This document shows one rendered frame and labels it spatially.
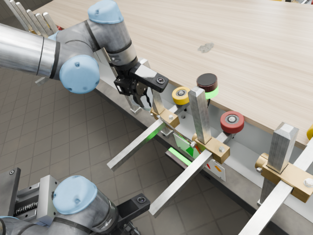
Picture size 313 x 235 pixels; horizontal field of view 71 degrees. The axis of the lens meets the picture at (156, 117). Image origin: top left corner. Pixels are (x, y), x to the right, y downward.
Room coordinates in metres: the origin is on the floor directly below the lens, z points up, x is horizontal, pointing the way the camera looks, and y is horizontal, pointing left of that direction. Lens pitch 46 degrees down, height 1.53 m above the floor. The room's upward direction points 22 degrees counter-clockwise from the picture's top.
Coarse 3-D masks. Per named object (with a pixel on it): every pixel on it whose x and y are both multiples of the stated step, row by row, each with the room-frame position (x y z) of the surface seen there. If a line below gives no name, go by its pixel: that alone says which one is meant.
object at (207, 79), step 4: (200, 76) 0.50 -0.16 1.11; (204, 76) 0.49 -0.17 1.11; (208, 76) 0.48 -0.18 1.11; (212, 76) 0.48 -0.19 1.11; (200, 80) 0.48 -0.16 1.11; (204, 80) 0.47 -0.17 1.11; (208, 80) 0.47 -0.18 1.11; (212, 80) 0.46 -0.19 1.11; (200, 84) 0.46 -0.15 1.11; (204, 84) 0.46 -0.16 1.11; (208, 84) 0.45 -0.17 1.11; (208, 92) 0.45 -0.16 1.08; (208, 104) 0.47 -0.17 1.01
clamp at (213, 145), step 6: (192, 138) 0.48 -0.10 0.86; (198, 144) 0.45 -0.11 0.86; (204, 144) 0.43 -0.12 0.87; (210, 144) 0.42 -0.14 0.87; (216, 144) 0.41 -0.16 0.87; (222, 144) 0.41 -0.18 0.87; (210, 150) 0.40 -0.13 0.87; (216, 150) 0.39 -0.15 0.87; (228, 150) 0.38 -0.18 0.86; (216, 156) 0.38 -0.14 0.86; (222, 156) 0.37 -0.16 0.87; (228, 156) 0.38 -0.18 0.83; (222, 162) 0.36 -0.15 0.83
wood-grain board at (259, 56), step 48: (96, 0) 2.36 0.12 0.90; (144, 0) 1.88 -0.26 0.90; (192, 0) 1.54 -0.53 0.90; (240, 0) 1.27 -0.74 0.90; (144, 48) 1.16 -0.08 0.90; (192, 48) 0.98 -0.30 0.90; (240, 48) 0.83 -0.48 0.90; (288, 48) 0.70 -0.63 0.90; (240, 96) 0.55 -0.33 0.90; (288, 96) 0.47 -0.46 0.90
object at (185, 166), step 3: (168, 150) 0.59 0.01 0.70; (168, 153) 0.57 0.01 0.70; (171, 153) 0.56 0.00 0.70; (171, 156) 0.55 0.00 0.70; (174, 156) 0.54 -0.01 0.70; (174, 159) 0.53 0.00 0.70; (177, 159) 0.52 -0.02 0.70; (177, 162) 0.51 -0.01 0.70; (180, 162) 0.50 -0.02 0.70; (183, 162) 0.50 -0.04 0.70; (183, 165) 0.49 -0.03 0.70; (186, 165) 0.48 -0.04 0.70
